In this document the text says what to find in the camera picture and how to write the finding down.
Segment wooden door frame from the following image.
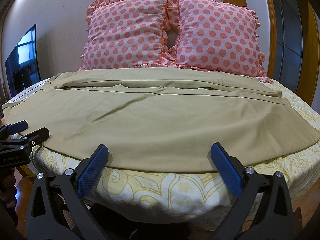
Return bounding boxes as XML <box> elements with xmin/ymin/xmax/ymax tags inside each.
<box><xmin>222</xmin><ymin>0</ymin><xmax>319</xmax><ymax>105</ymax></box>

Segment khaki pants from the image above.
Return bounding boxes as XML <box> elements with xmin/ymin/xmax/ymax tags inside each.
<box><xmin>3</xmin><ymin>68</ymin><xmax>319</xmax><ymax>173</ymax></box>

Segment pink polka-dot pillow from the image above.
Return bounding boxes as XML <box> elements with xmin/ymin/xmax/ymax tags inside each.
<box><xmin>79</xmin><ymin>0</ymin><xmax>170</xmax><ymax>70</ymax></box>
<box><xmin>167</xmin><ymin>0</ymin><xmax>271</xmax><ymax>83</ymax></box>

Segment right pink polka-dot pillow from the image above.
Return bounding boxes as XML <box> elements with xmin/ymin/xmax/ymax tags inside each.
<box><xmin>167</xmin><ymin>0</ymin><xmax>271</xmax><ymax>83</ymax></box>

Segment left pink polka-dot pillow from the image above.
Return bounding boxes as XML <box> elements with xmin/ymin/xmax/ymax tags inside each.
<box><xmin>79</xmin><ymin>0</ymin><xmax>170</xmax><ymax>70</ymax></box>

